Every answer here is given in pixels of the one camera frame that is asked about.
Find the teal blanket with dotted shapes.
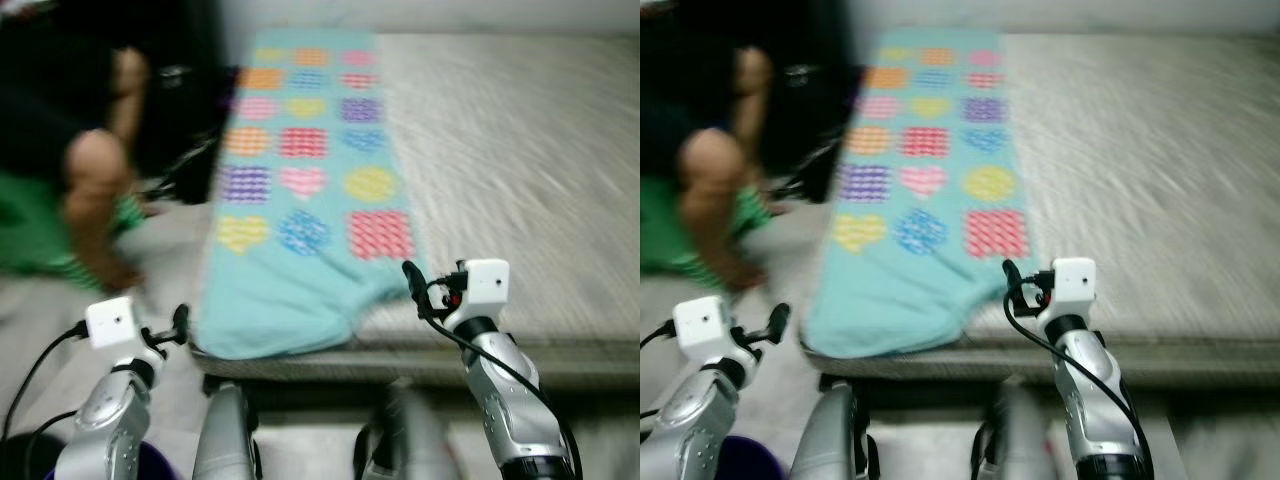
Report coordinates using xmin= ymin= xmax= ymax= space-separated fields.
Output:
xmin=803 ymin=25 xmax=1041 ymax=359
xmin=192 ymin=28 xmax=431 ymax=361

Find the silver left robot leg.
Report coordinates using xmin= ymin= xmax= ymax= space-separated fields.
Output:
xmin=790 ymin=380 xmax=881 ymax=480
xmin=192 ymin=382 xmax=263 ymax=480

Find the silver robot leg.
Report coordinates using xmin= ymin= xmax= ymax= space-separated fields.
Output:
xmin=352 ymin=385 xmax=461 ymax=480
xmin=970 ymin=380 xmax=1056 ymax=480
xmin=192 ymin=382 xmax=263 ymax=480
xmin=790 ymin=380 xmax=881 ymax=480

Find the purple plastic bin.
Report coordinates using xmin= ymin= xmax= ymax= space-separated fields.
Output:
xmin=0 ymin=432 xmax=183 ymax=480
xmin=715 ymin=435 xmax=791 ymax=480

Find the green plastic stool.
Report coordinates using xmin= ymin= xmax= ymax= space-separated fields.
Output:
xmin=0 ymin=170 xmax=146 ymax=279
xmin=640 ymin=175 xmax=771 ymax=286

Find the seated person in dark shorts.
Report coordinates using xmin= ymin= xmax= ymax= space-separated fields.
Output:
xmin=640 ymin=0 xmax=771 ymax=293
xmin=0 ymin=0 xmax=151 ymax=293

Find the silver right robot leg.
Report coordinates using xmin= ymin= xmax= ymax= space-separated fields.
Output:
xmin=970 ymin=380 xmax=1056 ymax=480
xmin=352 ymin=385 xmax=461 ymax=480

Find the grey quilted mattress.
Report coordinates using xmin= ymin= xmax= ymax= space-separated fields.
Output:
xmin=800 ymin=33 xmax=1280 ymax=386
xmin=190 ymin=33 xmax=641 ymax=391

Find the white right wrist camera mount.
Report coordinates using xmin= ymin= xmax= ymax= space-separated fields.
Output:
xmin=1045 ymin=257 xmax=1098 ymax=319
xmin=455 ymin=259 xmax=511 ymax=323

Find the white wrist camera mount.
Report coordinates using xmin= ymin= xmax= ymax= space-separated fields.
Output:
xmin=85 ymin=296 xmax=141 ymax=351
xmin=1045 ymin=257 xmax=1098 ymax=319
xmin=672 ymin=295 xmax=733 ymax=363
xmin=455 ymin=259 xmax=511 ymax=323

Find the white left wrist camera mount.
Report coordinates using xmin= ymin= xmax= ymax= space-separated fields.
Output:
xmin=672 ymin=295 xmax=733 ymax=363
xmin=85 ymin=296 xmax=141 ymax=351

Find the black bag with strap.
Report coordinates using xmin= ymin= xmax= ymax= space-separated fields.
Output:
xmin=145 ymin=135 xmax=219 ymax=201
xmin=770 ymin=135 xmax=841 ymax=201

